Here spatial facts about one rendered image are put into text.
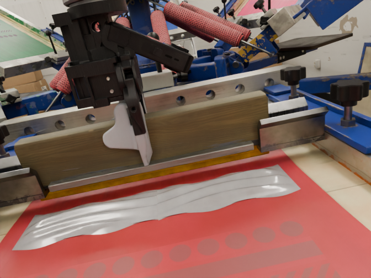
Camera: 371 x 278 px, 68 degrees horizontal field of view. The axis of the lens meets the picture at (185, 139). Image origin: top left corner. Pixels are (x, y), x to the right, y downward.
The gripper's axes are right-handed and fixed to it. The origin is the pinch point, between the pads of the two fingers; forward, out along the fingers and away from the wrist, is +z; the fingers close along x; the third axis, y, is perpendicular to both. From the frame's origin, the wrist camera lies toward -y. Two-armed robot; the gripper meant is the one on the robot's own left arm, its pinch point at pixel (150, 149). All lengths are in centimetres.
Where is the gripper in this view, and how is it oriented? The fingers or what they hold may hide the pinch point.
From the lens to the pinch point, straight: 41.6
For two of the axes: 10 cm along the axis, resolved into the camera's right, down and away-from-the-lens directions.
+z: 1.8, 9.1, 3.7
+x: 1.0, 3.5, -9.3
